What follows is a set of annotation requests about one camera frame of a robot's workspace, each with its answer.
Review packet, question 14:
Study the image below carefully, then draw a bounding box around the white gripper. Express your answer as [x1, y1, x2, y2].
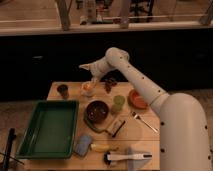
[80, 58, 110, 88]

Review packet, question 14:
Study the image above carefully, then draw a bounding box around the orange apple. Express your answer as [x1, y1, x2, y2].
[83, 83, 92, 91]

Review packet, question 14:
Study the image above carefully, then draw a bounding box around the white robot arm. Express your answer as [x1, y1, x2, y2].
[79, 47, 212, 171]

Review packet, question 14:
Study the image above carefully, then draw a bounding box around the white paper cup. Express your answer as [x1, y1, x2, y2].
[81, 81, 95, 97]

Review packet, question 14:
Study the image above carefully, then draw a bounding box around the green plastic cup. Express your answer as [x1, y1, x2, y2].
[111, 95, 125, 114]

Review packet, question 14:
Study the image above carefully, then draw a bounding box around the dark brown cup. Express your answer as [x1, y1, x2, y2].
[57, 84, 69, 99]

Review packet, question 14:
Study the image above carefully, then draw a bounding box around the brown toy item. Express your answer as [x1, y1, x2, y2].
[104, 78, 117, 93]

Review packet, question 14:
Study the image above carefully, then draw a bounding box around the dark brown bowl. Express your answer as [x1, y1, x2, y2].
[86, 100, 109, 123]

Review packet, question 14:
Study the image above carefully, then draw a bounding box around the orange red plate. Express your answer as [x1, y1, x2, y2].
[128, 89, 148, 109]

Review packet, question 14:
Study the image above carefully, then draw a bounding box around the yellow banana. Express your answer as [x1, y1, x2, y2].
[90, 143, 119, 152]

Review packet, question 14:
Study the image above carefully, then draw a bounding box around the blue sponge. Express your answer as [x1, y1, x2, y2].
[74, 134, 93, 157]

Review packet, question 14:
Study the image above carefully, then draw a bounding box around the green plastic tray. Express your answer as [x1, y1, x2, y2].
[16, 100, 79, 159]

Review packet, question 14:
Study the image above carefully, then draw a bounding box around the white dish brush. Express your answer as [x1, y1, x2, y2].
[103, 151, 152, 165]

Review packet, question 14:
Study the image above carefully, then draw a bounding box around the black tripod stand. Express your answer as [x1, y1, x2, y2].
[0, 128, 23, 171]

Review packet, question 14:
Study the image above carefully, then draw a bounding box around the green handled brush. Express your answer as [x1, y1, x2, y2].
[83, 115, 127, 139]

